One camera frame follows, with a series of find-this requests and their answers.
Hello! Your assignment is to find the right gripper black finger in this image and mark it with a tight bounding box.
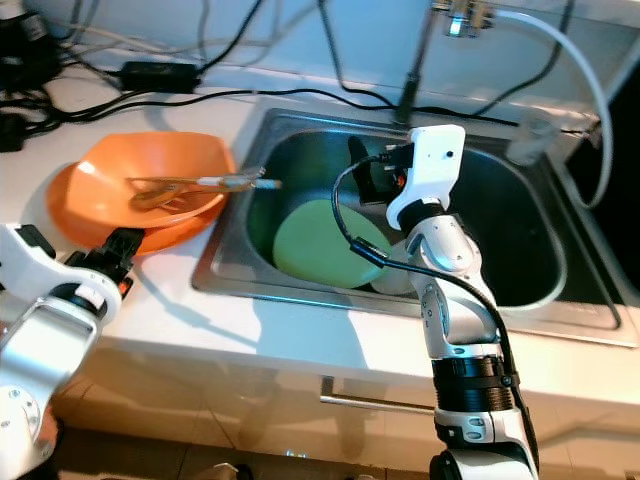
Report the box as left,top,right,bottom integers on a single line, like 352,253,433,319
347,136,377,191

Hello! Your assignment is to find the orange plastic plate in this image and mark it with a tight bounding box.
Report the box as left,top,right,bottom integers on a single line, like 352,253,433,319
47,160,226,253

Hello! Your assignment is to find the orange plastic bowl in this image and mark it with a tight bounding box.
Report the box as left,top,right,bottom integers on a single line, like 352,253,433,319
75,132,241,226

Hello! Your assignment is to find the metal spoon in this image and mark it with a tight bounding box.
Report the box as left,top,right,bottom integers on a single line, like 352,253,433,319
128,168,283,213

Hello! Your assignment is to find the stainless steel sink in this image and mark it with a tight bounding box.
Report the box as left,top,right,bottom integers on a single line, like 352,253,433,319
192,108,623,331

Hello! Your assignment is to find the green plastic plate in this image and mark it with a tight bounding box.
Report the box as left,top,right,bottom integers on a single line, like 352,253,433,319
272,198,391,289

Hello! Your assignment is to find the dark metal faucet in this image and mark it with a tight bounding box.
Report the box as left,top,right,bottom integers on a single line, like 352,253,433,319
395,0,501,123

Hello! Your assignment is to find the white bowl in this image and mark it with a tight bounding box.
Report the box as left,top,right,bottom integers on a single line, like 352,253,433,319
370,258,423,297

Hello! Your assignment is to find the black power strip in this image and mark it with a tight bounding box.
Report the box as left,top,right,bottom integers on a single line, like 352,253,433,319
0,110,31,153

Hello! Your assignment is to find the clear drinking glass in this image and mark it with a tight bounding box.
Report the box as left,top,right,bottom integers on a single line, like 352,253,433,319
507,118,561,167

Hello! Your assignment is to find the black power adapter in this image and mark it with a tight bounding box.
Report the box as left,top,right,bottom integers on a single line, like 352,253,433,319
120,60,201,94

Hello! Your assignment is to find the black labelled device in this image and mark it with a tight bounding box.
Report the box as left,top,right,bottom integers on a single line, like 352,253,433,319
0,0,61,91

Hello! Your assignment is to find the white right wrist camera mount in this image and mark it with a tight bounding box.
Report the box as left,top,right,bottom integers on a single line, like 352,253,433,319
385,125,468,231

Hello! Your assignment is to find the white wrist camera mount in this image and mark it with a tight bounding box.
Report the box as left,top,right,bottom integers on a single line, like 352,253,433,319
385,125,468,231
0,225,121,316

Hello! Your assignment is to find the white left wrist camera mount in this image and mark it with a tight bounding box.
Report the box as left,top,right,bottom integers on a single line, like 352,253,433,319
0,225,121,316

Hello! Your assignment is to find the long black counter cable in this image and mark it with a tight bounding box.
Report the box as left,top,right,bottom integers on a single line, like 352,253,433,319
50,86,591,131

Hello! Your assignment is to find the long metal drawer handle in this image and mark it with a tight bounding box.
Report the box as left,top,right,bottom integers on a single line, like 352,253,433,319
320,378,437,417

